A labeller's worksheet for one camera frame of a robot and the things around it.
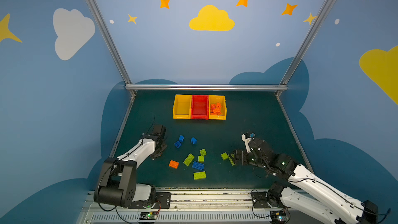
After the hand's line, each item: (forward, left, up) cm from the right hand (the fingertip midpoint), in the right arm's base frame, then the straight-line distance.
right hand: (237, 152), depth 77 cm
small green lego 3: (+2, +5, -10) cm, 12 cm away
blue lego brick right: (+11, +24, -11) cm, 28 cm away
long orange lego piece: (+40, +8, -11) cm, 42 cm away
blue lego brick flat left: (+8, +33, -12) cm, 36 cm away
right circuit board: (-25, -19, -14) cm, 34 cm away
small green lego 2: (0, +19, -12) cm, 22 cm away
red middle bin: (+35, +22, -10) cm, 42 cm away
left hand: (+4, +42, -12) cm, 44 cm away
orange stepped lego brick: (+32, +9, -9) cm, 35 cm away
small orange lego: (+39, +12, -11) cm, 43 cm away
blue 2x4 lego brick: (-3, +20, -13) cm, 24 cm away
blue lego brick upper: (+12, +31, -11) cm, 35 cm away
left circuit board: (-28, +42, -13) cm, 52 cm away
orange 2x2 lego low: (-4, +34, -11) cm, 36 cm away
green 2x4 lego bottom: (-9, +19, -11) cm, 24 cm away
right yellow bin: (+42, +11, -7) cm, 44 cm away
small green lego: (+5, +18, -13) cm, 23 cm away
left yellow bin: (+38, +34, -12) cm, 52 cm away
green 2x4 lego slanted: (-1, +26, -12) cm, 28 cm away
